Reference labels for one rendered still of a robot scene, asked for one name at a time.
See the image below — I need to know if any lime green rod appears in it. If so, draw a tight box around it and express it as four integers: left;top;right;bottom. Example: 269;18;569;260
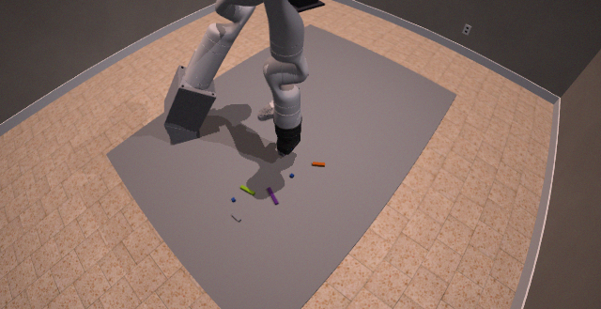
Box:
240;185;255;195

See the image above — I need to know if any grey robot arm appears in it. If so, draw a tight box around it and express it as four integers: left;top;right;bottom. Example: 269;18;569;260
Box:
184;0;308;116

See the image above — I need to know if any purple rod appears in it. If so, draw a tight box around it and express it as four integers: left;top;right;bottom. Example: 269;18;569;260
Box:
267;187;279;205

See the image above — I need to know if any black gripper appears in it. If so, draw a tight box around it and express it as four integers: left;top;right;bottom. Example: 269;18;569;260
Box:
257;100;302;157

